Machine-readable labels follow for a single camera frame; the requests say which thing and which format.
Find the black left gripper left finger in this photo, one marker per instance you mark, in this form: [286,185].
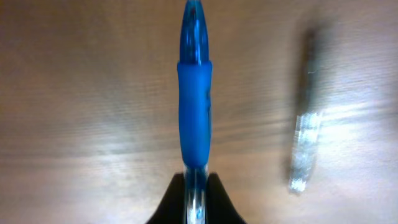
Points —
[171,209]

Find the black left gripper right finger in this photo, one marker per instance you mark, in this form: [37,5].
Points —
[219,207]

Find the dark grey clear pen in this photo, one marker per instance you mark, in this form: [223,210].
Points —
[308,118]

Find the blue clear pen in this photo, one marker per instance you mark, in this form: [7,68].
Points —
[194,70]

